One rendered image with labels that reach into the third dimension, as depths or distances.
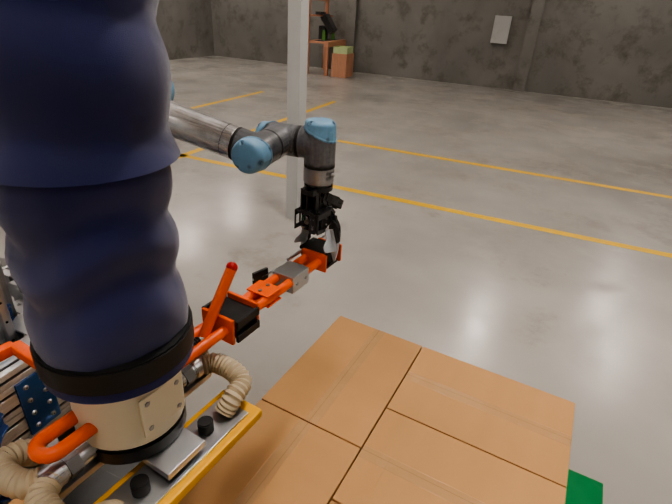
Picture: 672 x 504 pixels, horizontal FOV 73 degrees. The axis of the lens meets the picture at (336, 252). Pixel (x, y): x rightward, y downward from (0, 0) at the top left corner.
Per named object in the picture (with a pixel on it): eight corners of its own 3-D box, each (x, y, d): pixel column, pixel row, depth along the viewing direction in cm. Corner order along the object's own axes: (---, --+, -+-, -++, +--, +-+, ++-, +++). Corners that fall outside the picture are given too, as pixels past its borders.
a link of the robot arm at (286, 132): (245, 125, 104) (290, 131, 101) (266, 116, 113) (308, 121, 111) (246, 159, 107) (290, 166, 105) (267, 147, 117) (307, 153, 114)
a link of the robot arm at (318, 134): (308, 114, 110) (342, 118, 108) (307, 159, 115) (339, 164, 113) (296, 120, 103) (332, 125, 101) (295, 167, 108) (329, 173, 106)
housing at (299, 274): (293, 295, 110) (294, 279, 108) (271, 286, 113) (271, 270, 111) (309, 282, 115) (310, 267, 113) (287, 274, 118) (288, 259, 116)
